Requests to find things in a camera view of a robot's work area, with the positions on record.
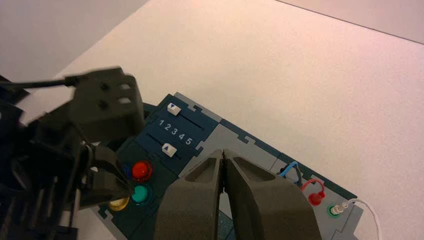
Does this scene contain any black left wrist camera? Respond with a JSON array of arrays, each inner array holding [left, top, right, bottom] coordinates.
[[67, 67, 146, 144]]

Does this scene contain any white jumper cable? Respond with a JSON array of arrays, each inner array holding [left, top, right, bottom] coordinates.
[[331, 198, 383, 240]]

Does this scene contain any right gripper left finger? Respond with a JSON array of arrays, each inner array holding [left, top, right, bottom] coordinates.
[[153, 149, 223, 240]]

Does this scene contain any red push button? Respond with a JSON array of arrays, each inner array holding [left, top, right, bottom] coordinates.
[[131, 160, 154, 183]]

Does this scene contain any black camera cable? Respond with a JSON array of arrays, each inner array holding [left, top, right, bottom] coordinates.
[[0, 76, 80, 91]]

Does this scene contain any green push button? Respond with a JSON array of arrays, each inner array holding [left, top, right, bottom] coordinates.
[[131, 184, 153, 206]]

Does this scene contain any white slider knob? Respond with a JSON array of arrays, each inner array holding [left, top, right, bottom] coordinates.
[[161, 143, 178, 158], [167, 102, 182, 116]]

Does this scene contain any red jumper cable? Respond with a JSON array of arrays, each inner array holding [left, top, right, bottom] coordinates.
[[300, 178, 327, 207]]

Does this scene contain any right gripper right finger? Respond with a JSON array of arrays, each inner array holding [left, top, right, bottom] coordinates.
[[223, 148, 323, 240]]

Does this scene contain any blue jumper cable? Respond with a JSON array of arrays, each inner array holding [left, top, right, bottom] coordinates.
[[278, 161, 301, 178]]

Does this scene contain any teal and grey task box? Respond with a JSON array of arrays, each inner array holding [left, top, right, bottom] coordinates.
[[89, 92, 364, 240]]

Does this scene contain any yellow push button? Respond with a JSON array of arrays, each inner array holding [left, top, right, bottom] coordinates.
[[108, 196, 131, 212]]

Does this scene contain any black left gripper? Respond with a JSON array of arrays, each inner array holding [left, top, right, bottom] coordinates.
[[0, 100, 134, 240]]

